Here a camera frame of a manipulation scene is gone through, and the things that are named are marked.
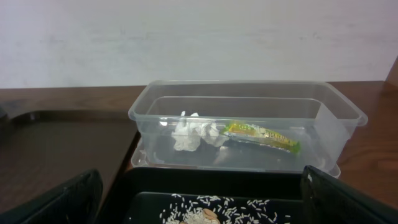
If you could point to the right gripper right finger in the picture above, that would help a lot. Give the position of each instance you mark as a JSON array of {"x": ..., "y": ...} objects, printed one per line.
[{"x": 327, "y": 200}]

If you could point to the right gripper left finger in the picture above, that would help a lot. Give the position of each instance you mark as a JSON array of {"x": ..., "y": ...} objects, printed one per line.
[{"x": 74, "y": 201}]

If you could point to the green orange snack wrapper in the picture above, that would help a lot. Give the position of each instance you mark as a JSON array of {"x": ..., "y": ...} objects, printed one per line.
[{"x": 255, "y": 134}]

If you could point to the clear plastic waste bin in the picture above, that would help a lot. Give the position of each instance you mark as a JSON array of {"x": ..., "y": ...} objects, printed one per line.
[{"x": 314, "y": 113}]

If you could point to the dark brown serving tray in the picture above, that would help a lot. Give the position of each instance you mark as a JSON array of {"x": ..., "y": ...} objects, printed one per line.
[{"x": 43, "y": 149}]

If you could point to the rice and food scraps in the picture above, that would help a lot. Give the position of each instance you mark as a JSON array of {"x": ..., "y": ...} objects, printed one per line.
[{"x": 212, "y": 209}]

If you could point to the black tray bin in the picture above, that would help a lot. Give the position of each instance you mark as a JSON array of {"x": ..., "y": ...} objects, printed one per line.
[{"x": 141, "y": 194}]

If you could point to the crumpled white tissue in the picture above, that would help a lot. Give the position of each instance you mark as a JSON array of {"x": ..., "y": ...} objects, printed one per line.
[{"x": 188, "y": 135}]

